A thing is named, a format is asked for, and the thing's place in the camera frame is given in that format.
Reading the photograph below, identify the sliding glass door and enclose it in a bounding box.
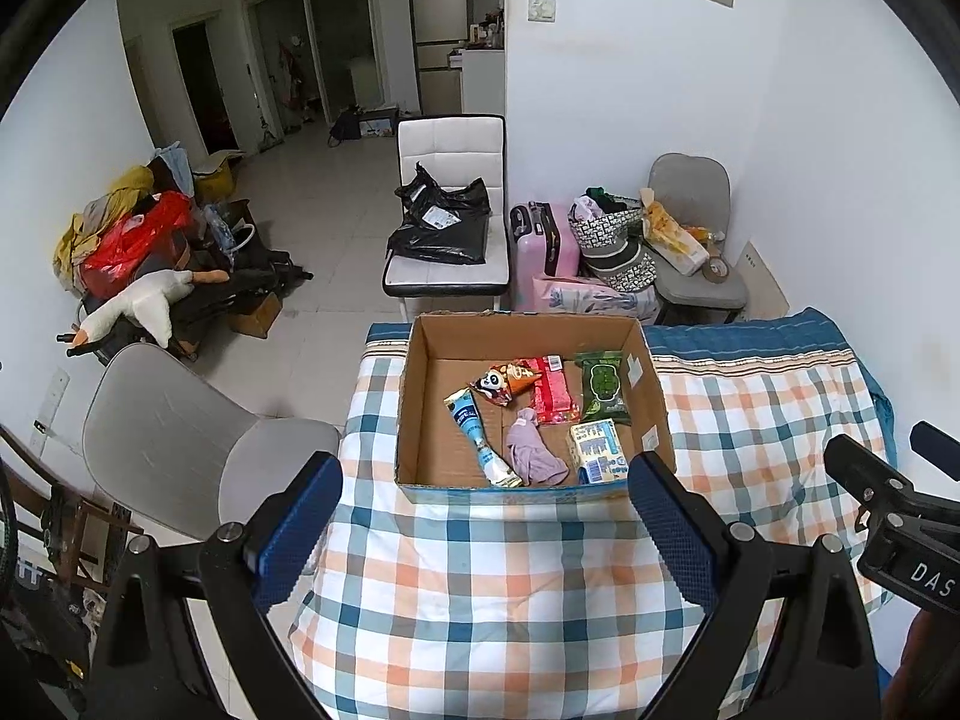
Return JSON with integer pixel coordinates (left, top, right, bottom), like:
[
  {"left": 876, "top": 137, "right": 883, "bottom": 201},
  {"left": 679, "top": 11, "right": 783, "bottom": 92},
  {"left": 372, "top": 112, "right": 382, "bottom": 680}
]
[{"left": 247, "top": 0, "right": 376, "bottom": 143}]

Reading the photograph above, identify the white leaning board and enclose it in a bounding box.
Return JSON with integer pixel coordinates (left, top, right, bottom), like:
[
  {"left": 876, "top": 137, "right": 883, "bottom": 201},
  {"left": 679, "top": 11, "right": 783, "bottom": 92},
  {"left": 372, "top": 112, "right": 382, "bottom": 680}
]
[{"left": 742, "top": 240, "right": 790, "bottom": 320}]

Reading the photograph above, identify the blue white small carton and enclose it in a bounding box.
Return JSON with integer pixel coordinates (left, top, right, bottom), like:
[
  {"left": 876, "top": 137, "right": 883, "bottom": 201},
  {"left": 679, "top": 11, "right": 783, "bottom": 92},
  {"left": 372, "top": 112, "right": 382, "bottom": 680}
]
[{"left": 568, "top": 420, "right": 635, "bottom": 486}]

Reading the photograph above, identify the grey plastic chair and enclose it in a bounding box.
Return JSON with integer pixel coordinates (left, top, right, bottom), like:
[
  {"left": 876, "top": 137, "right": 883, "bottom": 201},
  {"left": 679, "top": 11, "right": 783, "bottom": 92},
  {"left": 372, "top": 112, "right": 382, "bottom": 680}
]
[{"left": 82, "top": 343, "right": 342, "bottom": 541}]

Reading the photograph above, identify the red plastic bag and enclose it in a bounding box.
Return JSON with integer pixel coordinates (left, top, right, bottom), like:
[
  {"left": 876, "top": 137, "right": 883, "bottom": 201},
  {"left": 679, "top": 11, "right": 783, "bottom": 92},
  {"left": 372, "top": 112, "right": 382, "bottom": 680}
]
[{"left": 79, "top": 191, "right": 194, "bottom": 299}]

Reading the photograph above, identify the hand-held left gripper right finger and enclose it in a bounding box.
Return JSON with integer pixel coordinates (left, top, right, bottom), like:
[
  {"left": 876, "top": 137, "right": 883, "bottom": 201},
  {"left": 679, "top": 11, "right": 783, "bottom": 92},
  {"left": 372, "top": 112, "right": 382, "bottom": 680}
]
[{"left": 628, "top": 451, "right": 878, "bottom": 720}]

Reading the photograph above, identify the lilac sock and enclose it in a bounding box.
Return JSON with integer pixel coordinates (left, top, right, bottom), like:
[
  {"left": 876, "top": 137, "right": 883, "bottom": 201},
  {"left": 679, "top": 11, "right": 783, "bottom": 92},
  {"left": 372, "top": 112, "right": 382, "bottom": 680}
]
[{"left": 504, "top": 409, "right": 571, "bottom": 486}]

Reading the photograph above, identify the dark bags pile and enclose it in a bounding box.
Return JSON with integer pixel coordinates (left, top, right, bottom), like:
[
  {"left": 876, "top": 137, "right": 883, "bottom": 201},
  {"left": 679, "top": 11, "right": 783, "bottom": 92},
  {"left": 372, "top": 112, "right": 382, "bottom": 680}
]
[{"left": 75, "top": 199, "right": 312, "bottom": 365}]

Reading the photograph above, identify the white goose plush toy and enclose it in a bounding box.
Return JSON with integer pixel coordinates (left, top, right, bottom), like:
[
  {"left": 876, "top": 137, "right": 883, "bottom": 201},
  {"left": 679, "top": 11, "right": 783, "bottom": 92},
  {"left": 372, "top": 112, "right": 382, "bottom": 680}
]
[{"left": 64, "top": 268, "right": 226, "bottom": 350}]

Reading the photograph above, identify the dark wooden chair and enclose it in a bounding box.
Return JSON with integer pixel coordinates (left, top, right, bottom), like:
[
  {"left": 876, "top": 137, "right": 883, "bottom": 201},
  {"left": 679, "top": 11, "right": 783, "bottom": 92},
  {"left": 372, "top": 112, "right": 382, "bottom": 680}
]
[{"left": 0, "top": 424, "right": 143, "bottom": 593}]

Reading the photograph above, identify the striped fabric bag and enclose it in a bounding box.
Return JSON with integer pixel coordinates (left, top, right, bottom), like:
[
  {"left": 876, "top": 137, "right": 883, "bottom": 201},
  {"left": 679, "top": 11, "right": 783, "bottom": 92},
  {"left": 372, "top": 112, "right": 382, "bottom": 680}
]
[{"left": 585, "top": 240, "right": 659, "bottom": 292}]

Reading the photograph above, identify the pink suitcase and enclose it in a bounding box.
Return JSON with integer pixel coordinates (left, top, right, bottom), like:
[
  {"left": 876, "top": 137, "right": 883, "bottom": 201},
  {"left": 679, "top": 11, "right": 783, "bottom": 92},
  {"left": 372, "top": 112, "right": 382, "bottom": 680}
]
[{"left": 510, "top": 201, "right": 582, "bottom": 312}]

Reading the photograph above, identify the yellow cloth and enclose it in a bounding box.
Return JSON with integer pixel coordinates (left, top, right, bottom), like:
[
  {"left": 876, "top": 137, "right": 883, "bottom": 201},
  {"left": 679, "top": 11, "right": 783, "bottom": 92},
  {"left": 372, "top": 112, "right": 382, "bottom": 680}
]
[{"left": 52, "top": 165, "right": 155, "bottom": 290}]

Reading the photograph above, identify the yellow snack bag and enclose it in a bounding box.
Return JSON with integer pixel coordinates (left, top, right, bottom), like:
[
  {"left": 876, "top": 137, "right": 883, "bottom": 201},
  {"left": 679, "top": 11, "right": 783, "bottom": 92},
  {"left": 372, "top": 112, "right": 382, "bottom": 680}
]
[{"left": 639, "top": 186, "right": 687, "bottom": 245}]

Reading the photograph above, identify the yellow bin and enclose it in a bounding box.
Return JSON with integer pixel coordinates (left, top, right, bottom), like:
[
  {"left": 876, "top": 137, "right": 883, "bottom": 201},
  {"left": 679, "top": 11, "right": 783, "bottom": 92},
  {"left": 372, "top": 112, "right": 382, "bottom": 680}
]
[{"left": 193, "top": 152, "right": 245, "bottom": 203}]

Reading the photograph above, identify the green wet wipes packet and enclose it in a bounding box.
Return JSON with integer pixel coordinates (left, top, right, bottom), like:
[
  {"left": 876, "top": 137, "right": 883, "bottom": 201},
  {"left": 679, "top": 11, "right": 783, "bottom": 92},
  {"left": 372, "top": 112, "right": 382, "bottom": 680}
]
[{"left": 574, "top": 350, "right": 631, "bottom": 423}]

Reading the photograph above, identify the floral bedding bag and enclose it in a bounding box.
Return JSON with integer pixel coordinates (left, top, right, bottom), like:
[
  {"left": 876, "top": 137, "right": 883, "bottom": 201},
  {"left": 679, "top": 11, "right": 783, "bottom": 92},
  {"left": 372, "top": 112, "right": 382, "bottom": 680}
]
[{"left": 532, "top": 275, "right": 661, "bottom": 325}]

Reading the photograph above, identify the red snack packet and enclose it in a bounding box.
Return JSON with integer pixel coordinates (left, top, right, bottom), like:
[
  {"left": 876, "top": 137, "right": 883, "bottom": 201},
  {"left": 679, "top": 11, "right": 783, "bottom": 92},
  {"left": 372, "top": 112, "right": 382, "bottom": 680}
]
[{"left": 521, "top": 355, "right": 582, "bottom": 426}]

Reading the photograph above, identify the white refrigerator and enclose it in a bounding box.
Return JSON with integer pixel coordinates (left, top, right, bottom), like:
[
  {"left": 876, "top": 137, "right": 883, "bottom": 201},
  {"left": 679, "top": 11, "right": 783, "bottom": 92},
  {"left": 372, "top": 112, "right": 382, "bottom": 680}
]
[{"left": 409, "top": 0, "right": 467, "bottom": 115}]

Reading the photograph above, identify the long blue tube packet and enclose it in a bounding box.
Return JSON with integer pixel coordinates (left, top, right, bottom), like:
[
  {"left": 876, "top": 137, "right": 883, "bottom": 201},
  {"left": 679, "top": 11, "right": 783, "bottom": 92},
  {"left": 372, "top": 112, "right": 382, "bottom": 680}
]
[{"left": 442, "top": 388, "right": 524, "bottom": 488}]

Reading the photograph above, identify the person's right forearm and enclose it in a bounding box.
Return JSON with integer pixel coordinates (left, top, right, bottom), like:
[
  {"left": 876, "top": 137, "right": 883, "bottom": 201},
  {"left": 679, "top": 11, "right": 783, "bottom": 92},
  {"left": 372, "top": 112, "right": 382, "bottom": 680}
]
[{"left": 896, "top": 604, "right": 960, "bottom": 720}]

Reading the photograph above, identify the grey office chair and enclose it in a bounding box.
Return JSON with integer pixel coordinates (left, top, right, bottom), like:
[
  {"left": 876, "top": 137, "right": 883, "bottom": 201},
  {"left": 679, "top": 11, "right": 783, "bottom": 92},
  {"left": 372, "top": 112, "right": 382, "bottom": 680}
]
[{"left": 646, "top": 154, "right": 749, "bottom": 325}]

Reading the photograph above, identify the small brown cardboard box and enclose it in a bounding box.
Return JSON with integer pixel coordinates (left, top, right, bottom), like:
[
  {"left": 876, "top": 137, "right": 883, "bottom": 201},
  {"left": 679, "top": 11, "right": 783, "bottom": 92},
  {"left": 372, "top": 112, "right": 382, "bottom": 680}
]
[{"left": 227, "top": 291, "right": 284, "bottom": 338}]

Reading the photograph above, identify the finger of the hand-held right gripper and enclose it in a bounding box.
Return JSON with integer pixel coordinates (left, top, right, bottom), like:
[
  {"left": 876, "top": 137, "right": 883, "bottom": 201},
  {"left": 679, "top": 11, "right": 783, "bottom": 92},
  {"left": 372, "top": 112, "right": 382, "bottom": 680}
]
[
  {"left": 910, "top": 421, "right": 960, "bottom": 482},
  {"left": 823, "top": 433, "right": 922, "bottom": 517}
]

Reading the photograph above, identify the black plastic bag white label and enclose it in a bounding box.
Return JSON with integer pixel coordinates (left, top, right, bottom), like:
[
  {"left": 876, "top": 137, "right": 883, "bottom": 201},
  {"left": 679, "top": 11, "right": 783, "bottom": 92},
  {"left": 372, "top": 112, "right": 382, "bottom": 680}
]
[{"left": 395, "top": 163, "right": 492, "bottom": 230}]

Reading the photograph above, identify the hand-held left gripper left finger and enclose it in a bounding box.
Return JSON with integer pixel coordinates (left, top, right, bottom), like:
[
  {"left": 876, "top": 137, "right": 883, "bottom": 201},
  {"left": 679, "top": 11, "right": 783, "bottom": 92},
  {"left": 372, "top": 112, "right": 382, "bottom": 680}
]
[{"left": 90, "top": 451, "right": 344, "bottom": 720}]

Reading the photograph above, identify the black white patterned tote bag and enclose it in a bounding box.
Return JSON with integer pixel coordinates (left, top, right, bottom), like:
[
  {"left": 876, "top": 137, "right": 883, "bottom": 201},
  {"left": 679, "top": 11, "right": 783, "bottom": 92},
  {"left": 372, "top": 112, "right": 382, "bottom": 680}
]
[{"left": 568, "top": 195, "right": 646, "bottom": 252}]

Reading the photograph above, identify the plaid blanket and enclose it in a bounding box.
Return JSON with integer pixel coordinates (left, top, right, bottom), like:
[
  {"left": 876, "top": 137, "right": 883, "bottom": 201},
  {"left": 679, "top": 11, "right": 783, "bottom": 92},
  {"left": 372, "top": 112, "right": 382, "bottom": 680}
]
[{"left": 289, "top": 349, "right": 893, "bottom": 720}]

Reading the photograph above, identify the white padded chair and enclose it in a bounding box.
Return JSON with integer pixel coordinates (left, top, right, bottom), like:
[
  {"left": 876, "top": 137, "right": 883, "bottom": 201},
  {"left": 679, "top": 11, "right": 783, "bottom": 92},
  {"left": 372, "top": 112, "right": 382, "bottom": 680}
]
[{"left": 382, "top": 114, "right": 512, "bottom": 316}]

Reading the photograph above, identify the panda print snack packet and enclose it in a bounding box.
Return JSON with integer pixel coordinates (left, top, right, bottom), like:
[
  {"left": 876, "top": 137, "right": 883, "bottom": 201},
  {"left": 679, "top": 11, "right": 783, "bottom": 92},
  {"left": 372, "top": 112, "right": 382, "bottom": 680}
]
[{"left": 469, "top": 362, "right": 541, "bottom": 410}]

